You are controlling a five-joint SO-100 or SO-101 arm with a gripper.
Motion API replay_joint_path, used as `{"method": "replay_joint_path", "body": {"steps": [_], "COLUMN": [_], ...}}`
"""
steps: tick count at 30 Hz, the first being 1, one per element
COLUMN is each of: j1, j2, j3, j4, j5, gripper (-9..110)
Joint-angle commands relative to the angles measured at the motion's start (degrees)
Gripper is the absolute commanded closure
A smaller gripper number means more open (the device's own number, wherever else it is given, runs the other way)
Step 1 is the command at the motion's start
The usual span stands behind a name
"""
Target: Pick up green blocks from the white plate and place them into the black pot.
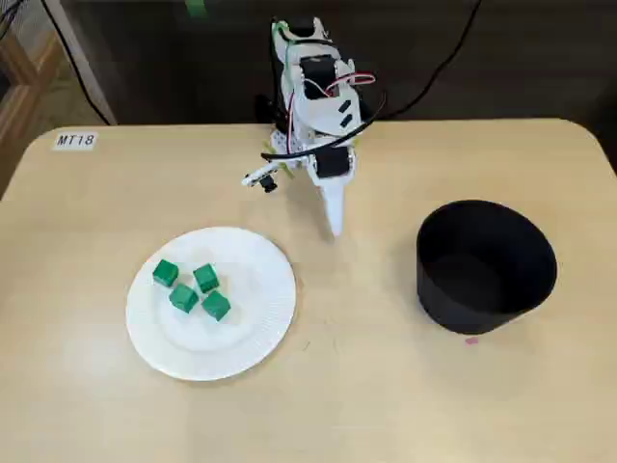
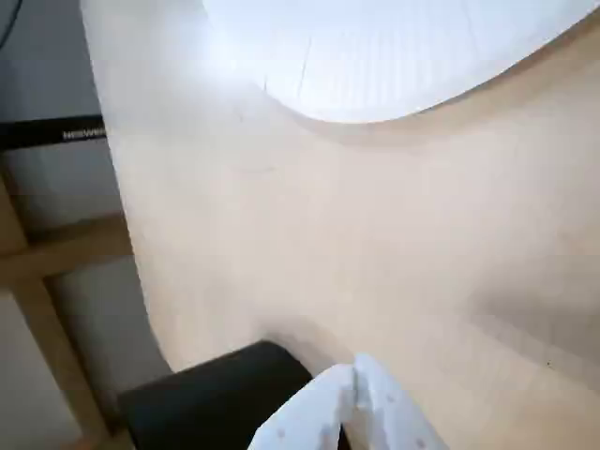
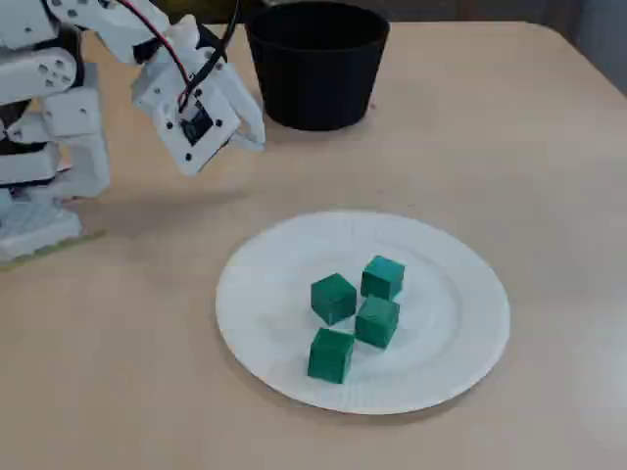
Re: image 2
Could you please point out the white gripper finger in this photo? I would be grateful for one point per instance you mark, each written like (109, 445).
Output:
(394, 417)
(300, 422)

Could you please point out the wooden frame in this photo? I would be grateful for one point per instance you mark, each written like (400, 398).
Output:
(51, 244)

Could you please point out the white paper plate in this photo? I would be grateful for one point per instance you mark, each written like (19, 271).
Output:
(398, 51)

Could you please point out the black pot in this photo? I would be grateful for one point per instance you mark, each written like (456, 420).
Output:
(211, 403)

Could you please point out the black tripod leg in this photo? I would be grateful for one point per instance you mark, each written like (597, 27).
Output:
(42, 133)

